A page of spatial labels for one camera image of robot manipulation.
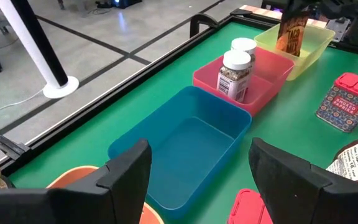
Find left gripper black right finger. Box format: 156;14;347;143
249;138;358;224

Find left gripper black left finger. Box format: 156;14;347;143
0;139;152;224

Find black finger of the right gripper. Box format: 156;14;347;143
286;0;311;15

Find brown taco mix packet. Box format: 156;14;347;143
326;130;358;190
275;12;310;57

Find red-lid smoked paprika tin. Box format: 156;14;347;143
315;72;358;134
227;188;273;224

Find white-lid bagel seasoning jar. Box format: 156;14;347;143
216;49;252;103
231;37;257;74

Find yellow-green plastic bin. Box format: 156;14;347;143
254;23;336;82

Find orange plastic bin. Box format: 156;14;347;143
47;166;165;224

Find green table mat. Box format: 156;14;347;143
7;21;358;224

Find pink plastic bin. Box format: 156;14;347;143
193;46;295;118

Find blue plastic bin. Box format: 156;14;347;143
108;85;253;218

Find black table clamp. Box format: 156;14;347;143
0;133;32;161
190;12;220;39

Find black device blue light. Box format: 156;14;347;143
95;0;143;9

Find white black pole round base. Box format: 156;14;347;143
0;0;80;100

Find small white bracket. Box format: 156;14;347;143
326;18;351;43

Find black metal table frame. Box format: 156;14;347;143
0;7;358;178

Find white floor cable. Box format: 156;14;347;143
0;89;45;118

